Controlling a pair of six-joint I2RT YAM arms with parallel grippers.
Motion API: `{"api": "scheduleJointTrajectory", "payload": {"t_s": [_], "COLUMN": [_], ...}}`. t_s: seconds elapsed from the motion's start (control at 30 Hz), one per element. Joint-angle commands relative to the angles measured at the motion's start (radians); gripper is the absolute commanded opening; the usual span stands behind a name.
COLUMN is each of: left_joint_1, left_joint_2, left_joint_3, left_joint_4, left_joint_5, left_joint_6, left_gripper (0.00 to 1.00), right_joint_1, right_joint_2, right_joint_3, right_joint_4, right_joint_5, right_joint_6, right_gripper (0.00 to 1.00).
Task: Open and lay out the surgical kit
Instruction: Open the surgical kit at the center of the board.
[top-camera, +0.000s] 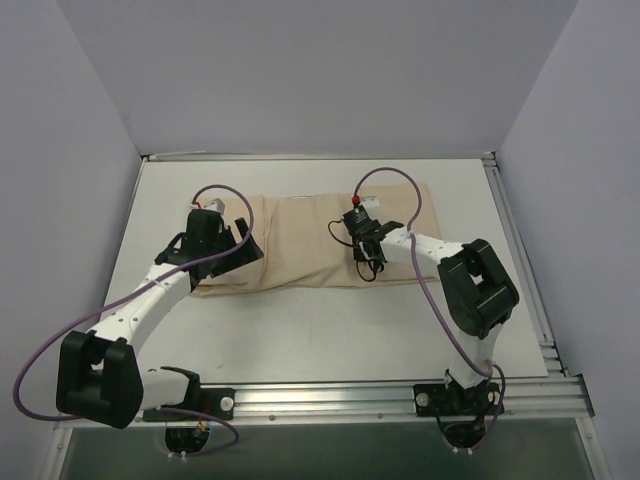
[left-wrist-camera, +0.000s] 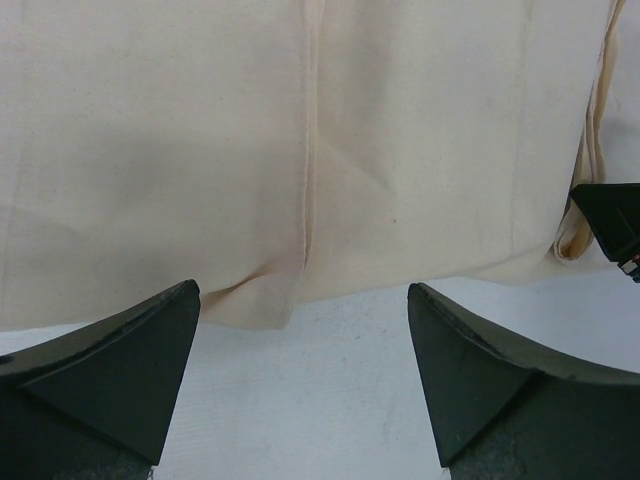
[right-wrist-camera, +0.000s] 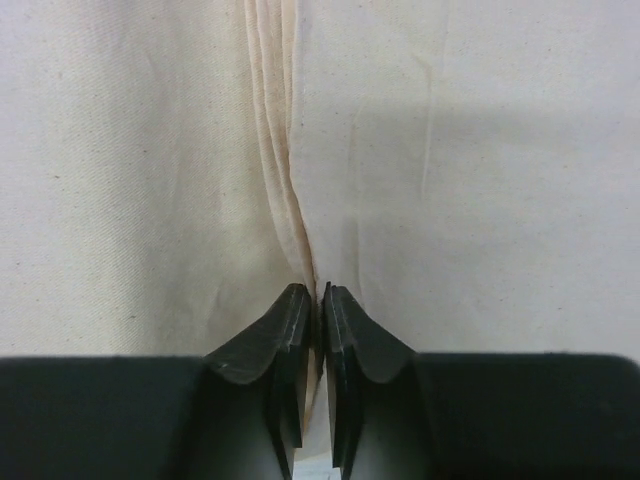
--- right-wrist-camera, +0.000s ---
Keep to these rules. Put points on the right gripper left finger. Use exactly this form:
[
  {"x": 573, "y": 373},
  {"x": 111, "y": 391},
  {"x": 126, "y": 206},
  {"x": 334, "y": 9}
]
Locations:
[{"x": 249, "y": 408}]

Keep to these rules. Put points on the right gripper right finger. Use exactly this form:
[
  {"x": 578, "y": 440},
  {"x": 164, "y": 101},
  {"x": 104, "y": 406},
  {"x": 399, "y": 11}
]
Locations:
[{"x": 377, "y": 422}]

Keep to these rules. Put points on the beige cloth wrap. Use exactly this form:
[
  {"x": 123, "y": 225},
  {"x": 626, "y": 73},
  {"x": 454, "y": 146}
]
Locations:
[{"x": 468, "y": 170}]

